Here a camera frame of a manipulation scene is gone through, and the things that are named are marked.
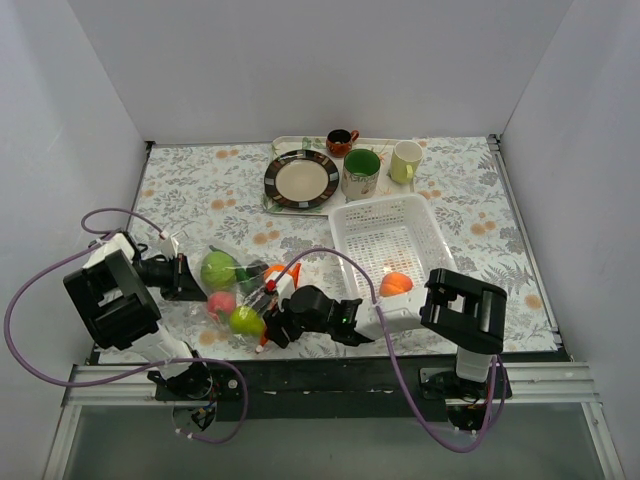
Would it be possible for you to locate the fake peach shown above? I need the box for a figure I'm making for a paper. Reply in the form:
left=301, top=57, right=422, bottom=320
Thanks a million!
left=207, top=291, right=237, bottom=321
left=379, top=272, right=414, bottom=297

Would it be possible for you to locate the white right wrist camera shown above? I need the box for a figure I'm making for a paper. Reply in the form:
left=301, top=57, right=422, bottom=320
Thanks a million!
left=265, top=271, right=297, bottom=300

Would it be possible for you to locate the white plastic basket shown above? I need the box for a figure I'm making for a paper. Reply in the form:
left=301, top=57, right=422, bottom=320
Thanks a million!
left=328, top=193, right=459, bottom=306

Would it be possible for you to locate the floral tablecloth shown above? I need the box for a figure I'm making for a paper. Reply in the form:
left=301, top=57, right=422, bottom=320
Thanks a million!
left=130, top=137, right=561, bottom=353

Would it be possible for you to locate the floral mug green inside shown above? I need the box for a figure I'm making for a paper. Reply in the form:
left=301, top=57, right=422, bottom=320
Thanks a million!
left=341, top=149, right=381, bottom=201

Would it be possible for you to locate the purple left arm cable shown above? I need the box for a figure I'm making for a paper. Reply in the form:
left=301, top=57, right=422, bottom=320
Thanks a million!
left=3, top=207, right=250, bottom=445

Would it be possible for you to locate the dark rimmed beige plate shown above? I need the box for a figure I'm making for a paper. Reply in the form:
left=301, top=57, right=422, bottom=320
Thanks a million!
left=263, top=149, right=340, bottom=210

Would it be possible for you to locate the floral serving tray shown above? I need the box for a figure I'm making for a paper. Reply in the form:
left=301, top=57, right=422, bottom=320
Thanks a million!
left=260, top=135, right=421, bottom=217

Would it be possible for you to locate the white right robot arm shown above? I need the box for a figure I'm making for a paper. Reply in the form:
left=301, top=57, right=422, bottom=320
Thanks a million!
left=258, top=268, right=507, bottom=401

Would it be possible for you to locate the green fake pear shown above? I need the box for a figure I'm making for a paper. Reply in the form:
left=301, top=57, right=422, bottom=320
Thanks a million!
left=229, top=305, right=265, bottom=337

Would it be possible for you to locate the clear zip top bag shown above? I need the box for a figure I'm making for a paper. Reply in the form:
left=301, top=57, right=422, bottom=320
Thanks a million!
left=196, top=243, right=301, bottom=354

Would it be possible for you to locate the aluminium frame rail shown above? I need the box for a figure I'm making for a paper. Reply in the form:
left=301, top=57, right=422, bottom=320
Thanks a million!
left=63, top=358, right=598, bottom=406

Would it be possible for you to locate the pale yellow mug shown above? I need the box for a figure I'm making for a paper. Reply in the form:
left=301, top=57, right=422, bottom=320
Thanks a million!
left=390, top=140, right=424, bottom=185

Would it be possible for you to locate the dark purple fake fruit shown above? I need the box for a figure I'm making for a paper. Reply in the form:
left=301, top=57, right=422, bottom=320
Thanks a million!
left=236, top=260, right=269, bottom=295

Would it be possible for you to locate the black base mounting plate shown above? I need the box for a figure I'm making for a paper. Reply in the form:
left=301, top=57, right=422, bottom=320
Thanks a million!
left=154, top=357, right=519, bottom=424

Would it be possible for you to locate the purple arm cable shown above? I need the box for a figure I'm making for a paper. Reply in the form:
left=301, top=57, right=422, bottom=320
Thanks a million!
left=272, top=247, right=509, bottom=454
left=3, top=207, right=250, bottom=445

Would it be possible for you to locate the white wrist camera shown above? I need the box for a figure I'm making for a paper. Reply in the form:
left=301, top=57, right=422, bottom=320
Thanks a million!
left=159, top=230, right=188, bottom=259
left=265, top=271, right=297, bottom=300

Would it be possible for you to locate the orange fake fruit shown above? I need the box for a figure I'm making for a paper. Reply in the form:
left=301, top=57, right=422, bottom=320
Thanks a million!
left=263, top=264, right=285, bottom=280

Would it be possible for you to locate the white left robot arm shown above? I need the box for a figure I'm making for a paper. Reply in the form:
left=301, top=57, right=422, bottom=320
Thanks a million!
left=63, top=231, right=213, bottom=400

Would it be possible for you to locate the green fake cabbage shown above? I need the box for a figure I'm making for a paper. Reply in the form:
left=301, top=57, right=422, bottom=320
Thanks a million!
left=200, top=251, right=236, bottom=291

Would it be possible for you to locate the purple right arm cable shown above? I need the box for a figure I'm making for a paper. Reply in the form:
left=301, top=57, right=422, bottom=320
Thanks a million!
left=272, top=247, right=509, bottom=454

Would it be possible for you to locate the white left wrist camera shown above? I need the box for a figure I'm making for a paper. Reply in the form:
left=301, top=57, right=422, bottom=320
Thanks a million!
left=159, top=230, right=188, bottom=259

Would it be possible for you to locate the small brown cup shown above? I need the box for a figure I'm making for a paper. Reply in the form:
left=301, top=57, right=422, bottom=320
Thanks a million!
left=326, top=129, right=360, bottom=157

